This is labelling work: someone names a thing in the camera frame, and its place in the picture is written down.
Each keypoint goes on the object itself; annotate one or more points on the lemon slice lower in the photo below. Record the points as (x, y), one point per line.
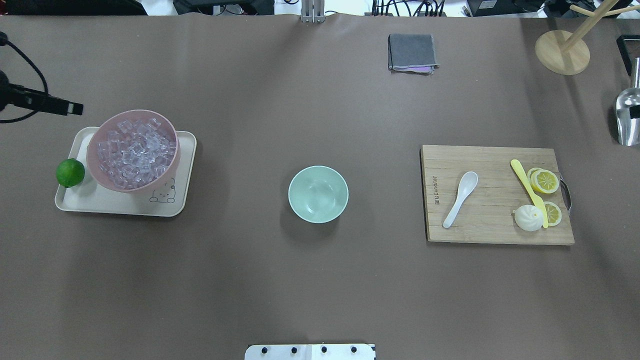
(554, 213)

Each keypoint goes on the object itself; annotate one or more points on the white ceramic spoon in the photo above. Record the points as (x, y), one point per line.
(466, 186)

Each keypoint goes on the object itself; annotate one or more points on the metal ice scoop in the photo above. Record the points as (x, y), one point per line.
(627, 109)

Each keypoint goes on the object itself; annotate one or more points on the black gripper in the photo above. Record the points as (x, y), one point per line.
(44, 101)

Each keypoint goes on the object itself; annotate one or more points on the aluminium frame post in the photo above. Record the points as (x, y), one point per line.
(312, 11)

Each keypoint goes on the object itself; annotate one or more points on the yellow plastic knife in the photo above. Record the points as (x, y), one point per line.
(535, 199)

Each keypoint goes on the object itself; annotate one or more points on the cream serving tray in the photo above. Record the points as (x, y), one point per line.
(166, 198)

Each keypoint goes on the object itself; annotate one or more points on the mint green bowl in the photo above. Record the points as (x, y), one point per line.
(318, 194)

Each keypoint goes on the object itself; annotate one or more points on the white pedestal base plate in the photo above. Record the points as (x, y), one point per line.
(318, 351)

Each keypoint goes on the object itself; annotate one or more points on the pink bowl of ice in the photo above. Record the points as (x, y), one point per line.
(134, 151)

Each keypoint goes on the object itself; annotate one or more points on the wooden mug tree stand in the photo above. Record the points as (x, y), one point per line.
(564, 52)

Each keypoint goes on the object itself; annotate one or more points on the lemon slice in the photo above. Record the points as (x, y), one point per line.
(542, 180)
(554, 213)

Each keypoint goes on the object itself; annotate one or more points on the grey folded cloth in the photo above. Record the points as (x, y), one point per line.
(412, 53)

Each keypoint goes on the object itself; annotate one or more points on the lemon slice upper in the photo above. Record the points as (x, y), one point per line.
(542, 180)

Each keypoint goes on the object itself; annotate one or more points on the green lime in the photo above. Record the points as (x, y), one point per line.
(70, 173)

